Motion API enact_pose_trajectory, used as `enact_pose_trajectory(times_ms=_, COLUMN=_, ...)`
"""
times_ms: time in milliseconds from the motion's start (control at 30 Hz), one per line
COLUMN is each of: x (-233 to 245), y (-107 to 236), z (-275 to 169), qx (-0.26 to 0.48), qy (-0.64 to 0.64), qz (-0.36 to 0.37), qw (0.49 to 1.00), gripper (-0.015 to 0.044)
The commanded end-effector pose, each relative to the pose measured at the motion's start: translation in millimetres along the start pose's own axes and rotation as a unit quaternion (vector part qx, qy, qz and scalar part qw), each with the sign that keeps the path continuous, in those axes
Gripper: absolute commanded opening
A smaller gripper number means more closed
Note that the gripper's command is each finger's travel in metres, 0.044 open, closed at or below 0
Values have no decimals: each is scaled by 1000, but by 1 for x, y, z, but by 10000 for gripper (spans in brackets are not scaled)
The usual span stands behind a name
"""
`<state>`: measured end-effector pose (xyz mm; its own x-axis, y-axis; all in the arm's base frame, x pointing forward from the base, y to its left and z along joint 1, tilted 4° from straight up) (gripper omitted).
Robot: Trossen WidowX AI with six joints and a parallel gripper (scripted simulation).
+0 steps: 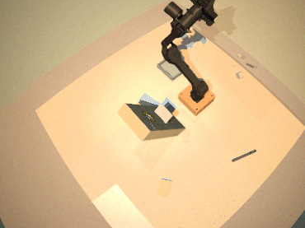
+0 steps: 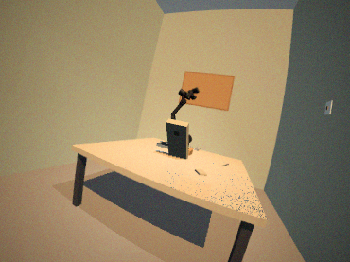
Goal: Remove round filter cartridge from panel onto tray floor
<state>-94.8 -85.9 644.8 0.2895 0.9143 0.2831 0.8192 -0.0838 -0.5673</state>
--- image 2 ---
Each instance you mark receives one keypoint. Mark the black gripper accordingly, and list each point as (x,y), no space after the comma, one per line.
(195,90)

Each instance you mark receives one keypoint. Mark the grey service panel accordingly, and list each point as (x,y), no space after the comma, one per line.
(177,138)

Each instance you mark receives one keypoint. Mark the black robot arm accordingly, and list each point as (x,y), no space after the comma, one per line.
(182,102)

